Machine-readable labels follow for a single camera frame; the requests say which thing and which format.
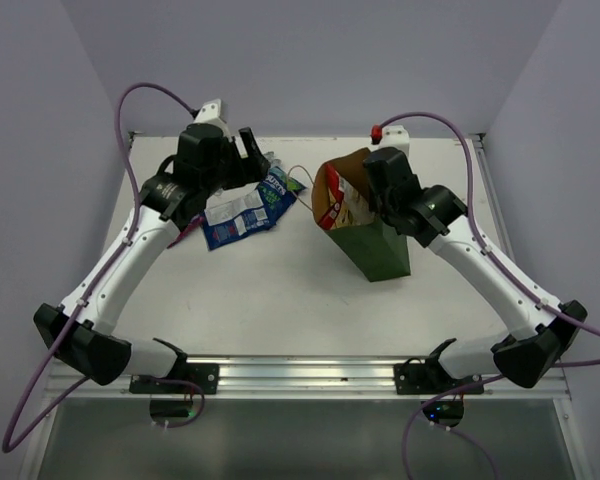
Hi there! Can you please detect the silver snack packet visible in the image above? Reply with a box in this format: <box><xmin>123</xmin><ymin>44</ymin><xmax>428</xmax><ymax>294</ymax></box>
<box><xmin>264</xmin><ymin>151</ymin><xmax>282</xmax><ymax>167</ymax></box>

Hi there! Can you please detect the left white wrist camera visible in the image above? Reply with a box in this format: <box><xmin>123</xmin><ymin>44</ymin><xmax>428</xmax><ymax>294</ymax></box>
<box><xmin>193</xmin><ymin>99</ymin><xmax>231</xmax><ymax>137</ymax></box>

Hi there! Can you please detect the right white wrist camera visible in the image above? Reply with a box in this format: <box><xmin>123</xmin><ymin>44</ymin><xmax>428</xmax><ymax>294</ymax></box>
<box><xmin>370</xmin><ymin>125</ymin><xmax>410</xmax><ymax>155</ymax></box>

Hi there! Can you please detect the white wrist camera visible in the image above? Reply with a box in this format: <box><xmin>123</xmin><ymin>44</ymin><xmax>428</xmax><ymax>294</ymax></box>
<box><xmin>193</xmin><ymin>99</ymin><xmax>231</xmax><ymax>137</ymax></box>
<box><xmin>370</xmin><ymin>125</ymin><xmax>410</xmax><ymax>155</ymax></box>

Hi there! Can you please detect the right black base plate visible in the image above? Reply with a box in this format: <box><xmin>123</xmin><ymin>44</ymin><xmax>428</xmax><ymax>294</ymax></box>
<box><xmin>393</xmin><ymin>357</ymin><xmax>475</xmax><ymax>395</ymax></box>

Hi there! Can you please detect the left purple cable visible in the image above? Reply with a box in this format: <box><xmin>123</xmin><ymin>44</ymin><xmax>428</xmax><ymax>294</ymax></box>
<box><xmin>1</xmin><ymin>82</ymin><xmax>206</xmax><ymax>454</ymax></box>

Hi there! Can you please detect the large red white chips bag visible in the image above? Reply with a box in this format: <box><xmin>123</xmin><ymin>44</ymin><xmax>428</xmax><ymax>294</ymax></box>
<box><xmin>318</xmin><ymin>164</ymin><xmax>375</xmax><ymax>230</ymax></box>

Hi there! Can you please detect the blue Burts chips bag front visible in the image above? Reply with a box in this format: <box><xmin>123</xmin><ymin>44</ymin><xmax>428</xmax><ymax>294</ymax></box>
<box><xmin>256</xmin><ymin>166</ymin><xmax>306</xmax><ymax>225</ymax></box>

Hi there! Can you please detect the blue Burts chips bag back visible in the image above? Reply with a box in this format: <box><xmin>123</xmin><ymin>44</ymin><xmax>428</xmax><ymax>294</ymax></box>
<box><xmin>202</xmin><ymin>190</ymin><xmax>275</xmax><ymax>251</ymax></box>

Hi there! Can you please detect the aluminium mounting rail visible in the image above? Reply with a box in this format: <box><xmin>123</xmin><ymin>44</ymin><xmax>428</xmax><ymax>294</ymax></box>
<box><xmin>44</xmin><ymin>356</ymin><xmax>570</xmax><ymax>400</ymax></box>

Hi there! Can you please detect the green paper bag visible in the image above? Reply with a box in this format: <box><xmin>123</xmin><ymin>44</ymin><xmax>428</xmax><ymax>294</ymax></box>
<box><xmin>300</xmin><ymin>147</ymin><xmax>411</xmax><ymax>282</ymax></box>

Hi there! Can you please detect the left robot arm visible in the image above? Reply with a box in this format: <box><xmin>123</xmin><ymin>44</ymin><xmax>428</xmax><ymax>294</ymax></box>
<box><xmin>33</xmin><ymin>124</ymin><xmax>270</xmax><ymax>393</ymax></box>

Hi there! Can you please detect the blue burts chips bag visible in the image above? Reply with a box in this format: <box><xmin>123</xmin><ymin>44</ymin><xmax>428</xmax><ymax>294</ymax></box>
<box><xmin>256</xmin><ymin>166</ymin><xmax>306</xmax><ymax>225</ymax></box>
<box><xmin>202</xmin><ymin>190</ymin><xmax>275</xmax><ymax>251</ymax></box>

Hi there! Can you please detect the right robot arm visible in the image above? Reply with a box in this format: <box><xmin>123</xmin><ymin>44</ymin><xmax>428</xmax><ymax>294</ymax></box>
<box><xmin>363</xmin><ymin>147</ymin><xmax>588</xmax><ymax>393</ymax></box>

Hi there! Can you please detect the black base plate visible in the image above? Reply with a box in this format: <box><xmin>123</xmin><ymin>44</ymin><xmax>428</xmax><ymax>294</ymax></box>
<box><xmin>393</xmin><ymin>357</ymin><xmax>475</xmax><ymax>395</ymax></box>
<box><xmin>129</xmin><ymin>363</ymin><xmax>220</xmax><ymax>395</ymax></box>

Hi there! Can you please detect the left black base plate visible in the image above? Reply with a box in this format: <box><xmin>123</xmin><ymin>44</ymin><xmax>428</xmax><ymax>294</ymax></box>
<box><xmin>129</xmin><ymin>363</ymin><xmax>220</xmax><ymax>395</ymax></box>

